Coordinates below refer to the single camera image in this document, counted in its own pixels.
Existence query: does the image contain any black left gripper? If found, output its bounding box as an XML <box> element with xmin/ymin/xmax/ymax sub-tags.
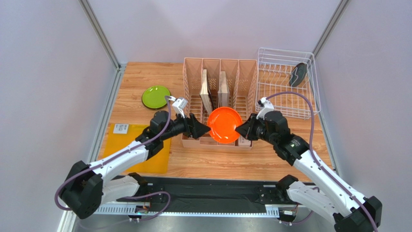
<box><xmin>161</xmin><ymin>109</ymin><xmax>210</xmax><ymax>141</ymax></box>

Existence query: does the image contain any orange plate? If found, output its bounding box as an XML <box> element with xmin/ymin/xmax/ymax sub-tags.
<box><xmin>207</xmin><ymin>107</ymin><xmax>242</xmax><ymax>144</ymax></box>

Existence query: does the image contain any green plate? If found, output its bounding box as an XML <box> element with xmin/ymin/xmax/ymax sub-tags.
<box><xmin>141</xmin><ymin>85</ymin><xmax>171</xmax><ymax>109</ymax></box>

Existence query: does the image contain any dark grey plate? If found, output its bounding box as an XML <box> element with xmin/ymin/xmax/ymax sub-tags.
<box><xmin>289</xmin><ymin>62</ymin><xmax>308</xmax><ymax>87</ymax></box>

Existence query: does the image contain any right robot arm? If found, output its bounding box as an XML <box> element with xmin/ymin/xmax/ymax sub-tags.
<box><xmin>236</xmin><ymin>111</ymin><xmax>383</xmax><ymax>232</ymax></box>

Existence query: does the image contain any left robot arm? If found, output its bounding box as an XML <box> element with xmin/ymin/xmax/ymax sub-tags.
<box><xmin>54</xmin><ymin>111</ymin><xmax>210</xmax><ymax>219</ymax></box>

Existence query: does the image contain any white power adapter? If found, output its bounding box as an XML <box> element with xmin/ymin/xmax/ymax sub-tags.
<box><xmin>237</xmin><ymin>136</ymin><xmax>252</xmax><ymax>148</ymax></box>

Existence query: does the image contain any dark navy book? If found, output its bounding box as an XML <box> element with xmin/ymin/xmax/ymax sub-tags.
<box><xmin>199</xmin><ymin>69</ymin><xmax>215</xmax><ymax>114</ymax></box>

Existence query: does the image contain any yellow acrylic sheet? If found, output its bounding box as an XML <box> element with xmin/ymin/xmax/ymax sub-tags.
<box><xmin>99</xmin><ymin>123</ymin><xmax>171</xmax><ymax>174</ymax></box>

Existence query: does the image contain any white label sticker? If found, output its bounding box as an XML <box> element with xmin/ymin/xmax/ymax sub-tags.
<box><xmin>113</xmin><ymin>124</ymin><xmax>129</xmax><ymax>134</ymax></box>

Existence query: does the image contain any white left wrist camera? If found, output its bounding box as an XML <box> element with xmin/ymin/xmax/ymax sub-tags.
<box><xmin>165</xmin><ymin>95</ymin><xmax>188</xmax><ymax>118</ymax></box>

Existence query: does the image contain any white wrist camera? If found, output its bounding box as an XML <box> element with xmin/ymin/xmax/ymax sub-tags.
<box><xmin>165</xmin><ymin>95</ymin><xmax>188</xmax><ymax>118</ymax></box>
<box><xmin>257</xmin><ymin>97</ymin><xmax>275</xmax><ymax>119</ymax></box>

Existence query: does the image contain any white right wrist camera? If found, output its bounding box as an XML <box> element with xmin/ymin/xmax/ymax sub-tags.
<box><xmin>257</xmin><ymin>97</ymin><xmax>275</xmax><ymax>119</ymax></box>

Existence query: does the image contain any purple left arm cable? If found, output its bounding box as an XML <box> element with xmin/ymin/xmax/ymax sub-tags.
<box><xmin>54</xmin><ymin>95</ymin><xmax>176</xmax><ymax>223</ymax></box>

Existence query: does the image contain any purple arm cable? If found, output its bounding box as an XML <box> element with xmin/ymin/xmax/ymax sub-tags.
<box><xmin>54</xmin><ymin>95</ymin><xmax>176</xmax><ymax>223</ymax></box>
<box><xmin>257</xmin><ymin>91</ymin><xmax>381</xmax><ymax>232</ymax></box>

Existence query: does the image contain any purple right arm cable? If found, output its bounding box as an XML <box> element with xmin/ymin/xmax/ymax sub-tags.
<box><xmin>257</xmin><ymin>91</ymin><xmax>381</xmax><ymax>232</ymax></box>

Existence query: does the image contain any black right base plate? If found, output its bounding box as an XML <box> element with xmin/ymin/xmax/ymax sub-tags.
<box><xmin>257</xmin><ymin>185</ymin><xmax>290</xmax><ymax>204</ymax></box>

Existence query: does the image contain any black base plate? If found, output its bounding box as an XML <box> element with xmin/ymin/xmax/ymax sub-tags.
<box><xmin>131</xmin><ymin>184</ymin><xmax>167</xmax><ymax>203</ymax></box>
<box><xmin>257</xmin><ymin>185</ymin><xmax>290</xmax><ymax>204</ymax></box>

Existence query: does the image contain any white wire dish rack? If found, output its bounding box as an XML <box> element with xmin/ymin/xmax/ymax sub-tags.
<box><xmin>255</xmin><ymin>47</ymin><xmax>322</xmax><ymax>119</ymax></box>

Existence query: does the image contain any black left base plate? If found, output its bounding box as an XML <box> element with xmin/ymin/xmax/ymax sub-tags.
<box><xmin>131</xmin><ymin>184</ymin><xmax>167</xmax><ymax>203</ymax></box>

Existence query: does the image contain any aluminium frame rail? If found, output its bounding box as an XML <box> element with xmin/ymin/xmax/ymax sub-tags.
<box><xmin>78</xmin><ymin>0</ymin><xmax>121</xmax><ymax>71</ymax></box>

